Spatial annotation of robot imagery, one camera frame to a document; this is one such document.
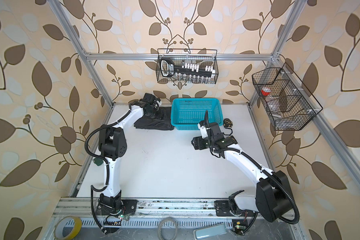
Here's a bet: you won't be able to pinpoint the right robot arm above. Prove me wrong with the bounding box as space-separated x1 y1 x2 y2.
191 120 300 225

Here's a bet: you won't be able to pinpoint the dark grey trousers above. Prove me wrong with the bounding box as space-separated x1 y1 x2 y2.
134 107 175 131

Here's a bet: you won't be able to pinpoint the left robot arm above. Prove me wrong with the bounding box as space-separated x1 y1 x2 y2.
85 93 162 213

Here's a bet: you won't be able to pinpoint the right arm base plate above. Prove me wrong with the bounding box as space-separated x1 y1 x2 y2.
214 200 234 217

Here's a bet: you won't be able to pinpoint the wire basket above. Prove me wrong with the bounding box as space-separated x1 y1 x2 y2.
252 63 323 131
156 48 219 85

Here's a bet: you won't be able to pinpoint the grey tape ring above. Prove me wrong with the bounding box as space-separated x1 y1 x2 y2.
157 217 179 240

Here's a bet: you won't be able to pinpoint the green plastic piece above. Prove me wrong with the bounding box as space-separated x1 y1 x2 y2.
93 158 104 166

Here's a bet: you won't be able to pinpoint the teal plastic basket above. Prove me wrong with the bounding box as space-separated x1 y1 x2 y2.
171 98 224 131

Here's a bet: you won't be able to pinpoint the yellow tape roll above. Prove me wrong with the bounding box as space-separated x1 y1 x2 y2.
54 216 82 240

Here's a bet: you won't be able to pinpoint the black white tool set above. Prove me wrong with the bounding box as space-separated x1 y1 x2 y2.
159 58 217 78

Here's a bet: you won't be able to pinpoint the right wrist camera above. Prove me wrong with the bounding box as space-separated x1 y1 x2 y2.
198 121 209 139

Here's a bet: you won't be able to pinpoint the red white small item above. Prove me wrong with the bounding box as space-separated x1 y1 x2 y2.
261 87 271 97

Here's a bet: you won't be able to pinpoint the black tape measure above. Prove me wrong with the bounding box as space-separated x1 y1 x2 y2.
223 118 233 128

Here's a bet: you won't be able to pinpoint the aluminium front rail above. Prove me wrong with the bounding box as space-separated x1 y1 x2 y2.
52 197 299 220

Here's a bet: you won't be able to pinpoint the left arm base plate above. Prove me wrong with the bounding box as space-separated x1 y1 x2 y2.
95 199 138 216

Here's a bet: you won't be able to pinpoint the back wire basket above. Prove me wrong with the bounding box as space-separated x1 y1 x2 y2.
156 48 219 85

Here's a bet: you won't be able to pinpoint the right wire basket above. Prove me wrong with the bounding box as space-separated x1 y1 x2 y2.
252 63 323 131

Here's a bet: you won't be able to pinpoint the black metal hook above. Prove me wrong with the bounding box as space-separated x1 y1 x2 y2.
224 126 233 136

